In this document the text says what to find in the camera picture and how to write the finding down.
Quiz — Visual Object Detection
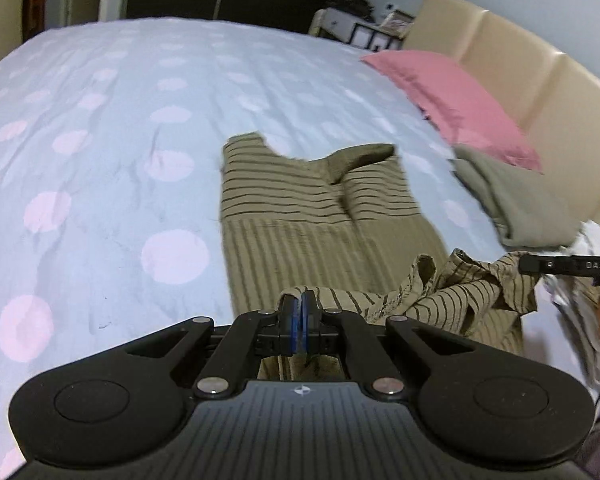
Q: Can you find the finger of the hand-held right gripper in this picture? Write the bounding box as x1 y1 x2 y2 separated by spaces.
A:
519 253 600 278

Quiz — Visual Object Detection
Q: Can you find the bed with dotted blue sheet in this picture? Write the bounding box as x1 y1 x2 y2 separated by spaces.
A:
0 16 600 480

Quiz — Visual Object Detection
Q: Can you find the picture frame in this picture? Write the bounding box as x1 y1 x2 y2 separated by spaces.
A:
381 9 415 37

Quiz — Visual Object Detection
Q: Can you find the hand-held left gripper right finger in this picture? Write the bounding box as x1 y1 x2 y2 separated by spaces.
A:
302 290 476 399

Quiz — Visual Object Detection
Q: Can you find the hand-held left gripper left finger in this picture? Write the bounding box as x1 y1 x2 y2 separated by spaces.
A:
125 294 301 399

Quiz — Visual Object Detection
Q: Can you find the pink pillow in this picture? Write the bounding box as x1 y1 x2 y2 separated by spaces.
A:
360 50 544 174

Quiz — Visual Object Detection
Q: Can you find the beige padded headboard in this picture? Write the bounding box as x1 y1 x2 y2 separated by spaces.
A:
402 0 600 242

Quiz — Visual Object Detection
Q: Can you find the grey-green folded cloth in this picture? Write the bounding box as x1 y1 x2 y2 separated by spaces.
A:
452 146 587 249

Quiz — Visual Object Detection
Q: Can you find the white nightstand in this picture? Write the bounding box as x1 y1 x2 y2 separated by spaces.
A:
309 7 412 54

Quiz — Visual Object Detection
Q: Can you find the white cloth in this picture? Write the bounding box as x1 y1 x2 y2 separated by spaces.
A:
532 220 600 397

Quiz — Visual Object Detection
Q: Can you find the dark cloth pile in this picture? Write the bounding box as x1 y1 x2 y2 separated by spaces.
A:
330 0 378 17

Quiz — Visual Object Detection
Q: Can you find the olive striped garment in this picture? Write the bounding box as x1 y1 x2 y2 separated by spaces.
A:
220 132 539 382

